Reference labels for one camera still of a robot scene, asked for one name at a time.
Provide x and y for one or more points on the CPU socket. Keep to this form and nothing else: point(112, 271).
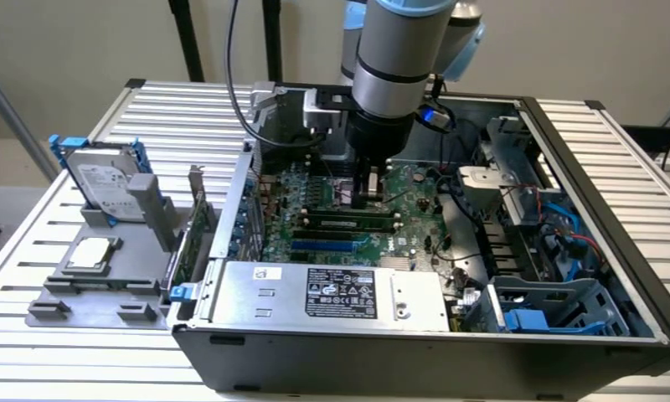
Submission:
point(340, 190)

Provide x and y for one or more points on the black open PC case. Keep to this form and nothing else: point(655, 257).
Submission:
point(403, 360)

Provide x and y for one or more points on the silver CPU chip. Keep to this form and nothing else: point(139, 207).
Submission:
point(94, 252)

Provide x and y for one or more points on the blue expansion slot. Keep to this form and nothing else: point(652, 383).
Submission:
point(323, 245)

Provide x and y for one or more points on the black expansion slot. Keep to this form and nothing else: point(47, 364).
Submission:
point(324, 233)

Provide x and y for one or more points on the black stand pole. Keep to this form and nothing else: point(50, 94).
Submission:
point(188, 39)
point(272, 39)

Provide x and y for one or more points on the grey parts rack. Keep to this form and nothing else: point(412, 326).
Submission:
point(140, 251)

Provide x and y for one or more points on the blue case latch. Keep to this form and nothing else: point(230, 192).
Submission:
point(182, 292)

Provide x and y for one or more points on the blue USB plug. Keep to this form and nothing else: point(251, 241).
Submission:
point(434, 119)

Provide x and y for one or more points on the silver power supply unit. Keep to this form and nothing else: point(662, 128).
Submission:
point(335, 295)

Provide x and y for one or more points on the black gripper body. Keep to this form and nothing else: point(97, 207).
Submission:
point(382, 134)

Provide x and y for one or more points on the metal drive cage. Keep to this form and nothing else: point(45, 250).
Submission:
point(514, 176)

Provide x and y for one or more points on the aluminium frame with black plate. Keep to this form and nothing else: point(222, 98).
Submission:
point(656, 138)

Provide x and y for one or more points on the installed black RAM stick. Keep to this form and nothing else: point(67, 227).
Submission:
point(350, 222)

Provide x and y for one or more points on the dark RAM stick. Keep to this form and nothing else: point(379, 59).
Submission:
point(112, 285)

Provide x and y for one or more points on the hard disk in blue caddy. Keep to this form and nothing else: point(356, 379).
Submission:
point(103, 184)

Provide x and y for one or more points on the green Dell motherboard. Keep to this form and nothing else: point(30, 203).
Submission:
point(403, 234)

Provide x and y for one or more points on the green graphics card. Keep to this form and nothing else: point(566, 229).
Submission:
point(192, 247)

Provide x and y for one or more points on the empty black RAM slot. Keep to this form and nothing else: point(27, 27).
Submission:
point(343, 212)

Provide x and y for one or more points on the grey disk bay cage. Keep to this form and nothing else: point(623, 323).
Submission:
point(554, 305)

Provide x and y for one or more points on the grey metal pole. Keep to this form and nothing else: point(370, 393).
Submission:
point(11, 113)

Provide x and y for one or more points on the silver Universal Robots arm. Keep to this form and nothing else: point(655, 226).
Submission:
point(403, 50)

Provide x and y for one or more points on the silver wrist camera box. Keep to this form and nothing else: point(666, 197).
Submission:
point(324, 111)

